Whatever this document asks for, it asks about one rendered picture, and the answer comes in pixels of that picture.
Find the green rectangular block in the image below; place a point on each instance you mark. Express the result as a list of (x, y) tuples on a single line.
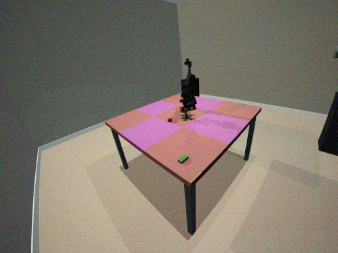
[(183, 158)]

